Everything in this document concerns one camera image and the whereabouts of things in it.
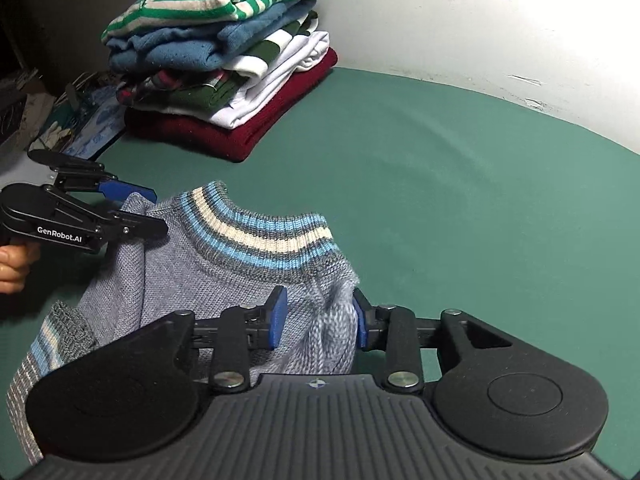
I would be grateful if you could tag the stack of folded clothes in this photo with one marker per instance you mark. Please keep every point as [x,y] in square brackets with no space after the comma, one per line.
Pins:
[220,60]

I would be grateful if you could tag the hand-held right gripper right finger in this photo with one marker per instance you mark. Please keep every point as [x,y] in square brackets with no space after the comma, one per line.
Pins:
[361,320]

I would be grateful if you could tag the blue patterned cloth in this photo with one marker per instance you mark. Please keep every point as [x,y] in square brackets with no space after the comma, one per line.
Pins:
[97,127]

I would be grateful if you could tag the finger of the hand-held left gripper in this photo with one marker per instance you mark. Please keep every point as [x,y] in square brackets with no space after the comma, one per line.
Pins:
[140,226]
[122,189]

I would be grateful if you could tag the grey blue-striped knit sweater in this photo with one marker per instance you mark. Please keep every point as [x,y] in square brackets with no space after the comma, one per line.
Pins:
[210,265]

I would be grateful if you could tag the green table cloth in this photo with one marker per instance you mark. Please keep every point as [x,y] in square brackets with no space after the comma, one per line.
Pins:
[450,200]

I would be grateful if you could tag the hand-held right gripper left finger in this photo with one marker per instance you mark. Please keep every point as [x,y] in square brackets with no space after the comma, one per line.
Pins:
[279,317]

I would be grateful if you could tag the person's left hand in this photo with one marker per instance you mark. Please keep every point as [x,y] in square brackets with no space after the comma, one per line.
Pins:
[15,270]

